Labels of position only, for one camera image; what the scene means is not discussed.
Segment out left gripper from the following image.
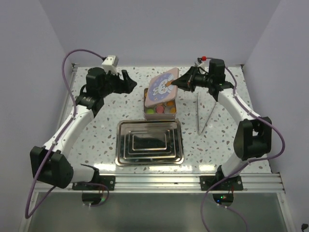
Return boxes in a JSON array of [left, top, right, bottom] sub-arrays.
[[99, 69, 137, 98]]

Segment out steel serving tray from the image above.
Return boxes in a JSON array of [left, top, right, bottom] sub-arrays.
[[115, 119, 184, 166]]

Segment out metal tongs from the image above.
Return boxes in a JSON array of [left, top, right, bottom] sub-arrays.
[[196, 91, 217, 136]]

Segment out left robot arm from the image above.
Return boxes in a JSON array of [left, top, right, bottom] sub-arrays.
[[30, 67, 137, 190]]

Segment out silver tin lid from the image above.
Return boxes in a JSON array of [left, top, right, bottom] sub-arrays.
[[144, 68, 179, 108]]

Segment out cookie tin with paper cups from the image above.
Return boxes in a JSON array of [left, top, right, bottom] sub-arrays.
[[143, 88, 178, 120]]

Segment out pink round cookie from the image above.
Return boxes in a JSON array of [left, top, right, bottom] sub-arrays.
[[155, 105, 165, 114]]

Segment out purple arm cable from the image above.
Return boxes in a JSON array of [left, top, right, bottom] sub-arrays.
[[25, 49, 107, 219], [200, 57, 286, 232]]

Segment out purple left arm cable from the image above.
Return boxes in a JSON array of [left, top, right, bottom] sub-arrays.
[[25, 49, 107, 219]]

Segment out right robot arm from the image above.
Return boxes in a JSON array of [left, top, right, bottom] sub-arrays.
[[172, 58, 272, 190]]

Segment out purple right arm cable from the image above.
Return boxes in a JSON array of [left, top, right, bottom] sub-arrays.
[[200, 57, 286, 232]]

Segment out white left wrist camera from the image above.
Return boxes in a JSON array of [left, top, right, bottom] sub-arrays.
[[101, 55, 119, 75]]

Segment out aluminium front rail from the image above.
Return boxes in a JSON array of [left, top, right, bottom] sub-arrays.
[[31, 173, 285, 194]]

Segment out left black mounting bracket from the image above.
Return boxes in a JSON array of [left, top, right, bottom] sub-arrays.
[[72, 175, 116, 191]]

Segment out green round cookie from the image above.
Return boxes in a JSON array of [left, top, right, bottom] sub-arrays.
[[146, 109, 155, 114]]

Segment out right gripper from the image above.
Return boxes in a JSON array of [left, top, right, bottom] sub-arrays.
[[172, 65, 213, 93]]

